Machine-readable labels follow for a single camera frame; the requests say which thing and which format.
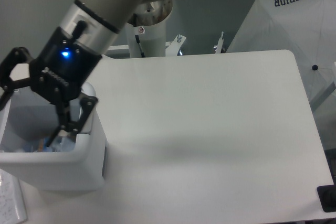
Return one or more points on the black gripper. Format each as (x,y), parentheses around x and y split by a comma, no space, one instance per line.
(63,72)

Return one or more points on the clear crushed plastic bottle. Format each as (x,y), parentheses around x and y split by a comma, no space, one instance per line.
(60,144)

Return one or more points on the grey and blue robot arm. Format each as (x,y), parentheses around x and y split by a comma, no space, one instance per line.
(104,19)

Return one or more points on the white plastic trash can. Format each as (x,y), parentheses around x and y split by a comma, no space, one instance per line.
(28,118)

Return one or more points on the white notepad with writing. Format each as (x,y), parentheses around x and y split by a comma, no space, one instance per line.
(12,203)

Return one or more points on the white umbrella with lettering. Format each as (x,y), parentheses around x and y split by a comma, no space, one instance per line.
(304,27)

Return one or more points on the black device at edge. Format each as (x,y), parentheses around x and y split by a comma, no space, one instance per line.
(327,197)

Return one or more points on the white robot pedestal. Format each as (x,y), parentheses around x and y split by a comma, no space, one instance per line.
(149,21)

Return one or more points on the white metal base bracket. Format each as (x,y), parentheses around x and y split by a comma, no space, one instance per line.
(137,48)

